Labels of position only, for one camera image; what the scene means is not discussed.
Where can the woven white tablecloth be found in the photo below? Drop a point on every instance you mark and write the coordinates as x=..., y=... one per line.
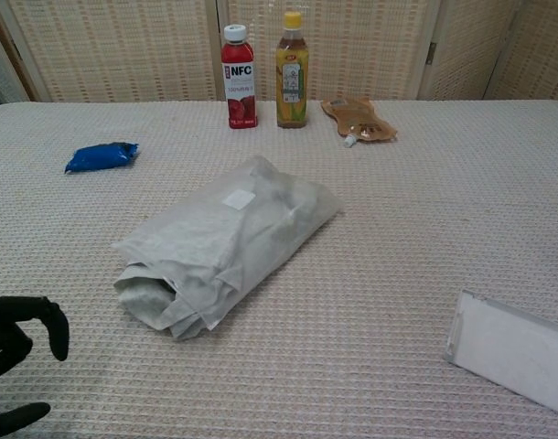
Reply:
x=398, y=228

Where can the blue snack packet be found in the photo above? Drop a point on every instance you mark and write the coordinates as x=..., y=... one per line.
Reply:
x=98, y=157

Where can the red NFC juice bottle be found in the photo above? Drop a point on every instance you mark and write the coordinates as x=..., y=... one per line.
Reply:
x=239, y=78

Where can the white flat box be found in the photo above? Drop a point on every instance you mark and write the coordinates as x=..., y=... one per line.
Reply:
x=517, y=347

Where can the yellow capped tea bottle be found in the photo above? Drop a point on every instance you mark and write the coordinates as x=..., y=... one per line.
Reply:
x=292, y=78

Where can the white plastic package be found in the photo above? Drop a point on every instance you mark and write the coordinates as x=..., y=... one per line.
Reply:
x=325, y=206

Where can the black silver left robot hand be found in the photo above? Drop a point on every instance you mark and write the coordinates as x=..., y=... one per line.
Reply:
x=4, y=338

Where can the woven folding screen panel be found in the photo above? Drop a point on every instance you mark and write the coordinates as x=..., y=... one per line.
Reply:
x=471, y=50
x=366, y=46
x=123, y=50
x=544, y=50

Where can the brown spout pouch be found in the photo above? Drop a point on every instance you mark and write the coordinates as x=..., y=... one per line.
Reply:
x=359, y=119

